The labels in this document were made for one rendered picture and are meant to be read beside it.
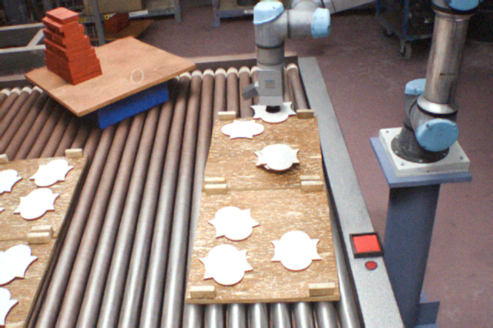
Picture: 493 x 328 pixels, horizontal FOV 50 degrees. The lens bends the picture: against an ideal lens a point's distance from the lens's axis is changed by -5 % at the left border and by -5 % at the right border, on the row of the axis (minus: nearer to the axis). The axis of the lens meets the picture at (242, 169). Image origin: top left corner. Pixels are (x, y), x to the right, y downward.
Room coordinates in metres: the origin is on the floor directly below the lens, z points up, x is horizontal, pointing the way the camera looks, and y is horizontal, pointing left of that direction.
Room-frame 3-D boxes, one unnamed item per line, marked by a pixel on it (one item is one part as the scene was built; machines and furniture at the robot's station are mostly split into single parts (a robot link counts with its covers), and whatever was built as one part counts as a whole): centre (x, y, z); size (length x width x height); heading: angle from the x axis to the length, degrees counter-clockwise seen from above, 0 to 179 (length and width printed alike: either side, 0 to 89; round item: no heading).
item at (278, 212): (1.06, -0.04, 0.93); 0.41 x 0.35 x 0.02; 175
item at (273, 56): (1.37, -0.10, 1.30); 0.08 x 0.08 x 0.05
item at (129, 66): (1.99, 0.49, 1.03); 0.50 x 0.50 x 0.02; 38
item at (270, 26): (1.37, -0.10, 1.38); 0.09 x 0.08 x 0.11; 84
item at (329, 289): (0.85, -0.15, 0.95); 0.06 x 0.02 x 0.03; 85
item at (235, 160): (1.48, -0.07, 0.93); 0.41 x 0.35 x 0.02; 174
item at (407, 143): (1.46, -0.57, 0.96); 0.15 x 0.15 x 0.10
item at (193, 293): (0.87, 0.11, 0.95); 0.06 x 0.02 x 0.03; 85
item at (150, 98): (1.93, 0.47, 0.97); 0.31 x 0.31 x 0.10; 38
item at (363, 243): (1.01, -0.29, 0.92); 0.06 x 0.06 x 0.01; 89
